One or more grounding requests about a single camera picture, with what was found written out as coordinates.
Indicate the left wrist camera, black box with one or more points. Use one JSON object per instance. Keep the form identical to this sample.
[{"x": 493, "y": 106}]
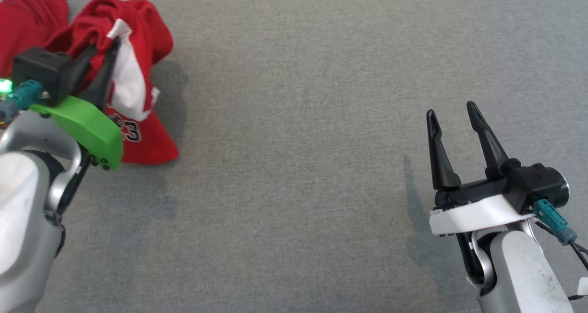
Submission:
[{"x": 41, "y": 71}]

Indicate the left gripper, green band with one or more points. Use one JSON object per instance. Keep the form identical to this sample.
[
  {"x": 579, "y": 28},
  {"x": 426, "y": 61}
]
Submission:
[{"x": 92, "y": 124}]

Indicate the right gripper, white band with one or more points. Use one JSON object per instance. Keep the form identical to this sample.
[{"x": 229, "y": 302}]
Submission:
[{"x": 477, "y": 212}]

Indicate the right wrist camera, black box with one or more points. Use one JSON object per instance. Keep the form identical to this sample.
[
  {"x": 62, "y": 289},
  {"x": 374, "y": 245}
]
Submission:
[{"x": 537, "y": 184}]

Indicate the wrist camera, black box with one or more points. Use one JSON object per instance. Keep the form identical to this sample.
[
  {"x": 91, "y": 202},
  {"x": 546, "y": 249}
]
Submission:
[
  {"x": 537, "y": 184},
  {"x": 41, "y": 71}
]

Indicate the red and white basketball jersey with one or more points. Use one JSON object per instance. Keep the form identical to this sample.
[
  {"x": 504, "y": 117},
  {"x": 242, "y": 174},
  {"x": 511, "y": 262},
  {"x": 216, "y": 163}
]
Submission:
[{"x": 147, "y": 32}]

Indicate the red shirt with white sleeves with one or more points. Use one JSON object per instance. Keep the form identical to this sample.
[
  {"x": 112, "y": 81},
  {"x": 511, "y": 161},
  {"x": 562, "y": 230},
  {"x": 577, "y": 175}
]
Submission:
[{"x": 27, "y": 23}]

